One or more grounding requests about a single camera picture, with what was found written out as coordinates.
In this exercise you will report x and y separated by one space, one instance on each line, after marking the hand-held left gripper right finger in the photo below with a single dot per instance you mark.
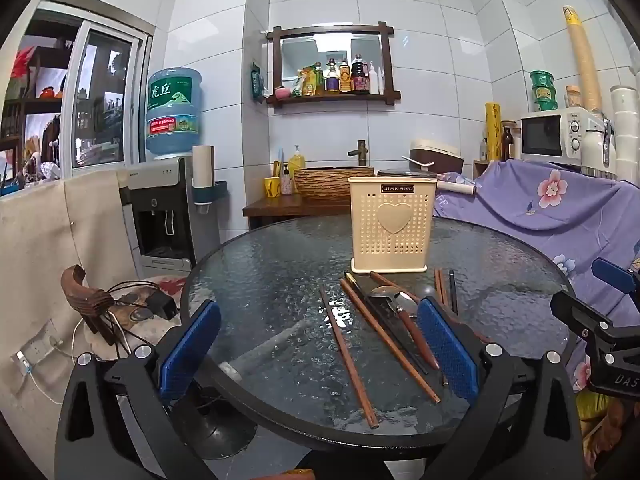
447 355

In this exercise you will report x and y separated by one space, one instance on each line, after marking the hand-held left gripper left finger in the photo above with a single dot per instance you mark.
192 350

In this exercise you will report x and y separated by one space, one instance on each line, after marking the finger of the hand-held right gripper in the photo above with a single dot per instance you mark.
580 312
614 276

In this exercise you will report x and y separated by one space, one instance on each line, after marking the black chopstick with gold band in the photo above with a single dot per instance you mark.
376 310

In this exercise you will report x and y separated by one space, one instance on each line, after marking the beige perforated utensil holder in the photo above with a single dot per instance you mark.
389 225

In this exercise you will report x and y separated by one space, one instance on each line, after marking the round patterned stool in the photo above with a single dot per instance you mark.
150 330

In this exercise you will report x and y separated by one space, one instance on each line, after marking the yellow bag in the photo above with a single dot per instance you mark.
595 405

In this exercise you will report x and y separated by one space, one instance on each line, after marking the black power adapter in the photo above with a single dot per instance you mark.
162 305

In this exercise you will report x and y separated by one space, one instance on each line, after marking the purple floral cloth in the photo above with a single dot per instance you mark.
550 220

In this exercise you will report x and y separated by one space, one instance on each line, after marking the round glass table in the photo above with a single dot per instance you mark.
280 280

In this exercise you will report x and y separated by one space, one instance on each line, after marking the white thermos kettle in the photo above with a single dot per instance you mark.
597 145

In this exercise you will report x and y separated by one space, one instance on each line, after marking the grey water dispenser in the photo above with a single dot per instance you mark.
160 210

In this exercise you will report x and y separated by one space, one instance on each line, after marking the stack of white bowls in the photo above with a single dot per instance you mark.
625 130

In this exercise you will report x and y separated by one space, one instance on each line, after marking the white microwave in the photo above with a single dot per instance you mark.
555 135

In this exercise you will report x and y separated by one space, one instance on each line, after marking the cream pan with lid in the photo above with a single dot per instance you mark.
457 189

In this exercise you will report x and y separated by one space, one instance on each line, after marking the brown glass bottle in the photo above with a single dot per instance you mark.
506 142

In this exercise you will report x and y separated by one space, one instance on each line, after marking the wooden box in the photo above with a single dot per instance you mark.
480 169

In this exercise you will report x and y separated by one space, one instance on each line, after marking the wooden washstand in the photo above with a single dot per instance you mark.
295 210

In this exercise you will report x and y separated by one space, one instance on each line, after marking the beige cloth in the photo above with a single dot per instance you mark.
50 240

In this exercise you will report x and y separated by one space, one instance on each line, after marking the yellow cup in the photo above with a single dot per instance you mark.
272 187

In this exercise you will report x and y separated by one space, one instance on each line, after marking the small clear bottle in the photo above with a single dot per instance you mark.
483 149

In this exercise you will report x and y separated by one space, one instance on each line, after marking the orange-lid jar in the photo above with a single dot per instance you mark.
573 96

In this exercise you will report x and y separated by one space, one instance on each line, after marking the pink patterned cup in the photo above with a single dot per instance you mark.
286 185

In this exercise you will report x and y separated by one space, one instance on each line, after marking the yellow wrap roll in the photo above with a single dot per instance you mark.
492 130

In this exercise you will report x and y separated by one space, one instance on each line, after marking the brown and cream rice cooker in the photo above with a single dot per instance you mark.
432 157

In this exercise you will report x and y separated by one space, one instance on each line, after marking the woven basin sink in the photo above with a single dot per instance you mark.
325 182

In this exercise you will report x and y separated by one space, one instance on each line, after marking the yellow soap dispenser bottle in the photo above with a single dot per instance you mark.
296 159

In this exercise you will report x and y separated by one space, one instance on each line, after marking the stack of paper cups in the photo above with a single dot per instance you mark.
582 60

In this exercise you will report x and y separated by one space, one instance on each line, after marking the brass faucet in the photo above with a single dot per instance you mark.
360 152

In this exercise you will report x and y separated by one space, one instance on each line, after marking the blue water jug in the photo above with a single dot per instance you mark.
172 110

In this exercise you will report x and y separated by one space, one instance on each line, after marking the sliding window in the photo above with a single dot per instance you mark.
100 100

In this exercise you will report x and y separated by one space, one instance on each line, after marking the pink bowl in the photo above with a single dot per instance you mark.
282 92

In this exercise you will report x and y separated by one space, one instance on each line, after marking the green hanging packet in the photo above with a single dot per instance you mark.
256 82

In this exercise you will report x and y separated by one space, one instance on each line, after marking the slim white bottle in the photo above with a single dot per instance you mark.
382 81

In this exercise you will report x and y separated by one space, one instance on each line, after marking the white squeeze bottle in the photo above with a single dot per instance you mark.
373 79

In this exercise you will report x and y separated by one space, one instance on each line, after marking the yellow seasoning packet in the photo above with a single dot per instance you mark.
307 82

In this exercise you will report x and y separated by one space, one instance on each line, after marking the dark soy sauce bottle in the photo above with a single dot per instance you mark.
358 75

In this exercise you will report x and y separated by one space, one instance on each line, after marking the amber sauce bottle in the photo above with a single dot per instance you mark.
344 76

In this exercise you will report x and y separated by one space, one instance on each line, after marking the purple-label bottle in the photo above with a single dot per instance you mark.
331 76

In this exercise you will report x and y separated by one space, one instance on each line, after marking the wooden display shelf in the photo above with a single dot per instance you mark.
30 90

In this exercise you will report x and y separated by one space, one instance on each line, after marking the wall socket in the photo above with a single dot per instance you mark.
30 355

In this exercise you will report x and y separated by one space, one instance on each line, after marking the wood-framed wall mirror shelf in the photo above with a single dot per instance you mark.
330 65

